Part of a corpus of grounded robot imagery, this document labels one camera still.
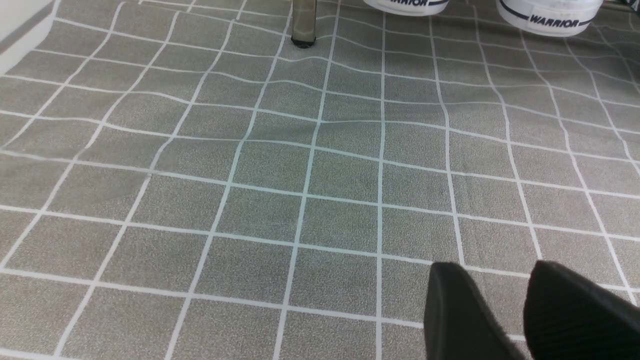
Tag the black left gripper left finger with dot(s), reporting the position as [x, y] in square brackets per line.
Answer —
[457, 323]

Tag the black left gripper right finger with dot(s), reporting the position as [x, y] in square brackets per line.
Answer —
[568, 317]

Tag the grey checked floor cloth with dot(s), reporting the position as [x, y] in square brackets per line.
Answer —
[179, 181]

